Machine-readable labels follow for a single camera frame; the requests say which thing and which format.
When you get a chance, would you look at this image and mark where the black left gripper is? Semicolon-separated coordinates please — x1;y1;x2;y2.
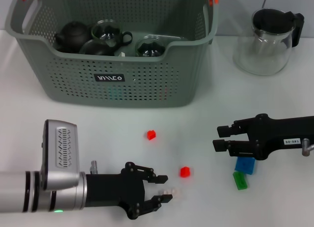
85;162;174;221

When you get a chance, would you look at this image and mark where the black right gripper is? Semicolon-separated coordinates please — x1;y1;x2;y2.
212;113;314;161

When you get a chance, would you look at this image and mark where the white two-stud brick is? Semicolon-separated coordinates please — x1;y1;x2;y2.
158;187;183;201

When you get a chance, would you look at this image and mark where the blue square brick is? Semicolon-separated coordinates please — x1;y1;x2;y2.
235;157;256;175

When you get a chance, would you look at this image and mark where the glass teacup with black base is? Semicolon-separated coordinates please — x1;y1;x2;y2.
91;19;133;49
134;34;167;57
79;39;116;56

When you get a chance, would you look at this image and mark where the grey perforated plastic storage bin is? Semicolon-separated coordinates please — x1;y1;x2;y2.
4;0;220;109

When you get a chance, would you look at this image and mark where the green flat brick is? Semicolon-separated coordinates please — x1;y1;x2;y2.
232;171;248;190

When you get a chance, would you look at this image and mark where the right wrist metal plug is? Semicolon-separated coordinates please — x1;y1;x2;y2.
301;138;314;157

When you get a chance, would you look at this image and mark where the glass pitcher with black lid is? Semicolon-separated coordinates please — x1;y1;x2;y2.
232;7;305;76

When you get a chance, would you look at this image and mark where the black clay teapot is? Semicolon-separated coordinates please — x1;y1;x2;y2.
54;21;93;54

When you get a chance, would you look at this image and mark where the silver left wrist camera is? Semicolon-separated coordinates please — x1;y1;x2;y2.
40;119;80;191

